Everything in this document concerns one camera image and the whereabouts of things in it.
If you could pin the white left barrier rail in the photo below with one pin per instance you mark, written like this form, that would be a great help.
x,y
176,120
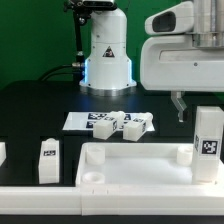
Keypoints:
x,y
2,152

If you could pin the white desk tabletop panel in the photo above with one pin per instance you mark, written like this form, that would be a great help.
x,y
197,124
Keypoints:
x,y
135,164

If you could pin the white marker tag sheet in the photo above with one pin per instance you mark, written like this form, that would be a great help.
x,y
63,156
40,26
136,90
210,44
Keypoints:
x,y
81,121

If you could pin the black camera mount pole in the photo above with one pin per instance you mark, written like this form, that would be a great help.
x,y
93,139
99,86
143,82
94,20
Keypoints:
x,y
82,10

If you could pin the white front barrier rail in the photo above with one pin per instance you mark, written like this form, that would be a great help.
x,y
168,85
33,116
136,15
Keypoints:
x,y
112,200

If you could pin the white barrier rail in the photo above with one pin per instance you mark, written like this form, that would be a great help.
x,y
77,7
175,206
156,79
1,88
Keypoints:
x,y
2,152
112,200

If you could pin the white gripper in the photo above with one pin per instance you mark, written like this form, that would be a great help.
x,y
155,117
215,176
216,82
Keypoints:
x,y
171,63

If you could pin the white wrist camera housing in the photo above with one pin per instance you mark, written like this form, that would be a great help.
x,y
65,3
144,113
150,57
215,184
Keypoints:
x,y
175,20

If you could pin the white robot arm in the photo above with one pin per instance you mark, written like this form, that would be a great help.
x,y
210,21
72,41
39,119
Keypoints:
x,y
108,70

